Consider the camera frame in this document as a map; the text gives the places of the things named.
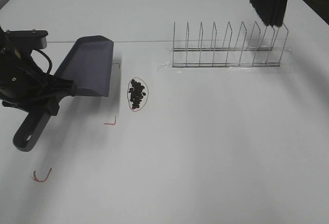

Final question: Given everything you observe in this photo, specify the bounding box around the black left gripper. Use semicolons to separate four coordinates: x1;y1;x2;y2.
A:
1;51;77;116

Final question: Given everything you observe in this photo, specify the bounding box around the purple plastic dustpan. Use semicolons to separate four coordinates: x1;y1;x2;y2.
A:
13;35;114;152

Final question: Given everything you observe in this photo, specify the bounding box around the pile of coffee beans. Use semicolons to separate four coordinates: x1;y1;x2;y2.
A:
127;78;148;111

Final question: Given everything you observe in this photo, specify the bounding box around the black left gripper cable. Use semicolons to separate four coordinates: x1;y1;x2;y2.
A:
32;49;53;74

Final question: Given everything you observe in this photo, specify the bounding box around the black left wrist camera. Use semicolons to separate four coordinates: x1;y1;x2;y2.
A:
5;29;48;54

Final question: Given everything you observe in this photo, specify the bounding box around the metal wire dish rack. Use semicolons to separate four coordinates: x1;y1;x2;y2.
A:
170;22;289;68

